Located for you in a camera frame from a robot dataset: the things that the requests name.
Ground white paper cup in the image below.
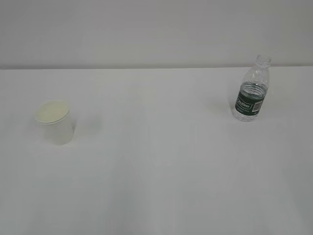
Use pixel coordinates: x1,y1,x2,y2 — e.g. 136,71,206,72
34,100,74,145

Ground clear water bottle green label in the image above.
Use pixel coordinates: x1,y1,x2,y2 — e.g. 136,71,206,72
232,55,271,122

